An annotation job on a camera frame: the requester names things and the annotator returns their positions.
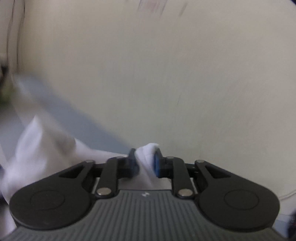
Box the white t-shirt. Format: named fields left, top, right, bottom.
left=0, top=115, right=170, bottom=235

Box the white wall sticker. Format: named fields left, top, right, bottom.
left=137, top=0, right=167, bottom=15

